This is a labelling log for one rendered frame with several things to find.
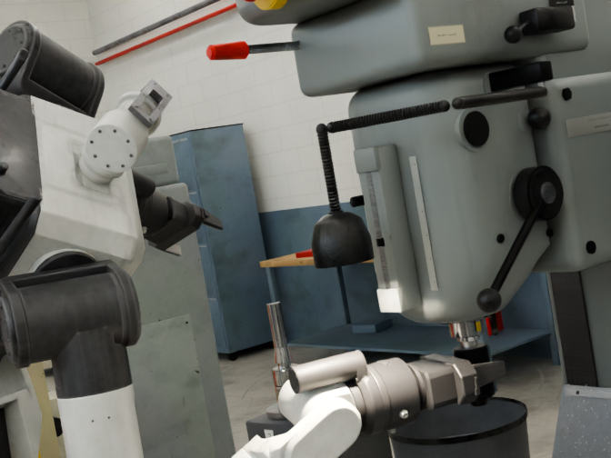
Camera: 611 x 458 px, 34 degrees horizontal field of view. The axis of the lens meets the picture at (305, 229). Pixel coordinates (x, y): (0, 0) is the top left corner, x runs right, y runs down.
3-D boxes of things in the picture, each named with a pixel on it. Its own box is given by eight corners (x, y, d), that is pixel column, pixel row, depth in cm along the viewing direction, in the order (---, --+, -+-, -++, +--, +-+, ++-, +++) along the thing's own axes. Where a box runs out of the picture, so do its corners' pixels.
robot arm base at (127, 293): (16, 399, 116) (10, 318, 111) (-4, 335, 126) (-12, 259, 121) (143, 372, 123) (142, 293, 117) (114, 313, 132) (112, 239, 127)
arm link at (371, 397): (395, 441, 127) (315, 465, 123) (357, 413, 137) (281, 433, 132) (389, 357, 125) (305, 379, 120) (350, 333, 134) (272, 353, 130)
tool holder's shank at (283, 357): (296, 363, 173) (285, 300, 173) (288, 368, 171) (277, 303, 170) (280, 364, 175) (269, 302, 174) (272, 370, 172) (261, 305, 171)
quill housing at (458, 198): (475, 330, 122) (432, 67, 120) (365, 326, 138) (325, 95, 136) (573, 296, 133) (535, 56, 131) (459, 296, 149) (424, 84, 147)
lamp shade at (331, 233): (305, 271, 118) (295, 219, 118) (330, 261, 125) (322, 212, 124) (359, 263, 115) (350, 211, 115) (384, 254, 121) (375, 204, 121)
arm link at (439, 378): (474, 347, 129) (392, 369, 124) (485, 421, 129) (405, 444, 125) (425, 338, 140) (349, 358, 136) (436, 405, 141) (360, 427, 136)
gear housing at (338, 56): (423, 66, 116) (408, -20, 115) (296, 100, 135) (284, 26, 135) (597, 48, 136) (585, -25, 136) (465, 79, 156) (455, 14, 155)
